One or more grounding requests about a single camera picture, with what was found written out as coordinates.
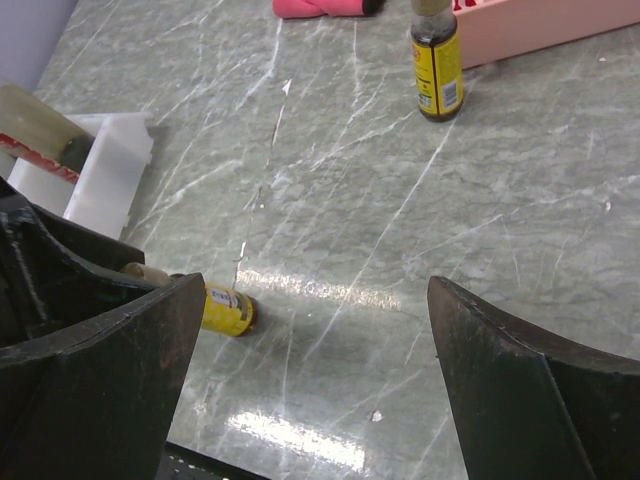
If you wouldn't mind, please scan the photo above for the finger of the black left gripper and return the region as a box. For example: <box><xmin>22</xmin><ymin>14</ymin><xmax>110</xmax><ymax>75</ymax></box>
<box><xmin>1</xmin><ymin>182</ymin><xmax>170</xmax><ymax>345</ymax></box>

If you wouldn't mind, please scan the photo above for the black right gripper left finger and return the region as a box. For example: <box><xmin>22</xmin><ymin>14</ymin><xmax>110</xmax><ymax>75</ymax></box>
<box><xmin>1</xmin><ymin>274</ymin><xmax>205</xmax><ymax>479</ymax></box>

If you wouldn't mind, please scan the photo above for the yellow label sauce bottle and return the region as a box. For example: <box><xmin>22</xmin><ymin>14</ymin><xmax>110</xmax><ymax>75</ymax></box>
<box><xmin>410</xmin><ymin>0</ymin><xmax>464</xmax><ymax>122</ymax></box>

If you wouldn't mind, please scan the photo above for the pink plastic divided box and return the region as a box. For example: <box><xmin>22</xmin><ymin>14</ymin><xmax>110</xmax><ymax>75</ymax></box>
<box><xmin>455</xmin><ymin>0</ymin><xmax>639</xmax><ymax>69</ymax></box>

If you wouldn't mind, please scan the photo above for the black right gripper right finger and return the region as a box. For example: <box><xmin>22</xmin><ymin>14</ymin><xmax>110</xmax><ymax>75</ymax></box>
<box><xmin>427</xmin><ymin>276</ymin><xmax>639</xmax><ymax>479</ymax></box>

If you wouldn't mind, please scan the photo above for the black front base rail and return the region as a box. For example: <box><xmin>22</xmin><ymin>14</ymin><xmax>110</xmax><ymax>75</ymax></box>
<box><xmin>155</xmin><ymin>442</ymin><xmax>267</xmax><ymax>480</ymax></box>

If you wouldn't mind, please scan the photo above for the small yellow label bottle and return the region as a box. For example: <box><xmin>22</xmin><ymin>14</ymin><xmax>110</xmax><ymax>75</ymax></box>
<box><xmin>120</xmin><ymin>262</ymin><xmax>258</xmax><ymax>337</ymax></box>

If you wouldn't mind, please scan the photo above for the pink cloth black trim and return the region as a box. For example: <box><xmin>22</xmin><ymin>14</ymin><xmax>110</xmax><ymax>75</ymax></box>
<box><xmin>272</xmin><ymin>0</ymin><xmax>386</xmax><ymax>20</ymax></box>

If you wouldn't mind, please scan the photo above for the white plastic divided tray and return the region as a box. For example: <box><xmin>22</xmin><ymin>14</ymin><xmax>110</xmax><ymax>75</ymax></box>
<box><xmin>7</xmin><ymin>112</ymin><xmax>154</xmax><ymax>240</ymax></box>

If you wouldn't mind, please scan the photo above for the dark soy sauce bottle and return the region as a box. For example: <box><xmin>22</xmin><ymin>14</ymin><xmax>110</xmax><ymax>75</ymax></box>
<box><xmin>1</xmin><ymin>82</ymin><xmax>95</xmax><ymax>184</ymax></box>

